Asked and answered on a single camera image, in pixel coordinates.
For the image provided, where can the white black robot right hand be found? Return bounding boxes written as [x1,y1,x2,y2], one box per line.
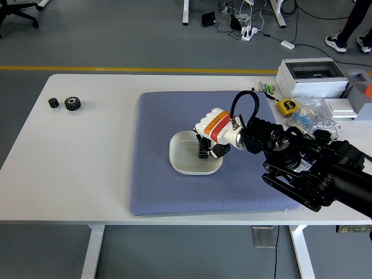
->
[194,107,242,160]

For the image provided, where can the black adapter box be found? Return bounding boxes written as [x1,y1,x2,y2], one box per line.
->
[201,12,217,28]

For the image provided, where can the metal floor outlet box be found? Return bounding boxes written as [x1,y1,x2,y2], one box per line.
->
[252,226,277,248]

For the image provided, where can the white flat panel box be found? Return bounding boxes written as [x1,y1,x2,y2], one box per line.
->
[323,98,358,119]

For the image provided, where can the grey-blue box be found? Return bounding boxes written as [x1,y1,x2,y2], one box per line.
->
[348,85,372,120]

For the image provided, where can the white square dish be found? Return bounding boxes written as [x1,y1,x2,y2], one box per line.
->
[168,130,223,176]

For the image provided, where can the green connector clips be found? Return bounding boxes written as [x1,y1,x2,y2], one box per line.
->
[257,81,276,94]

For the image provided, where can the yellow tape measure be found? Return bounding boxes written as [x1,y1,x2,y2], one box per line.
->
[276,98,300,118]

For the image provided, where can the blue-grey textured mat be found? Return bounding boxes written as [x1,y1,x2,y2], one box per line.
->
[128,91,302,217]

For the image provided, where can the bag of blue parts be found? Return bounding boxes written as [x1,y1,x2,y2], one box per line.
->
[286,106,317,133]

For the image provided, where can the white power strip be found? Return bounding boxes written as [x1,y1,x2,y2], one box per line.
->
[241,26,260,41]

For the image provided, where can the clear bag of screws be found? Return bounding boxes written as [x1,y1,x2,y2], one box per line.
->
[296,97,338,128]

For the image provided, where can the white desk leg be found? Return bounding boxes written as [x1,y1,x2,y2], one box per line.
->
[270,0,288,28]
[182,0,191,26]

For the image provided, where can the grey foam block with hole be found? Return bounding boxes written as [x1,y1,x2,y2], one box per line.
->
[342,70,370,98]

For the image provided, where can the white table leg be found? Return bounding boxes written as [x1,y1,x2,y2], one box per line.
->
[289,225,316,279]
[80,224,105,279]

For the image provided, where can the green circuit board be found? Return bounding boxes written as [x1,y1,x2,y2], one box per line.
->
[337,225,372,234]

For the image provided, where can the person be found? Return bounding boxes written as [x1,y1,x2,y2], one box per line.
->
[324,0,372,53]

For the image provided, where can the black office chair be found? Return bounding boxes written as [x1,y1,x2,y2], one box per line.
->
[0,0,40,38]

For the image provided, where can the white electrical enclosure box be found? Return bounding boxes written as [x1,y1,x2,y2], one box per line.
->
[275,58,349,98]

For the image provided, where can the black servo with wires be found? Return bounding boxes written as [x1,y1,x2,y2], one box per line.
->
[313,129,341,143]

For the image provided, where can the black floor cable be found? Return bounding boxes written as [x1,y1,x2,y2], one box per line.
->
[273,226,280,279]

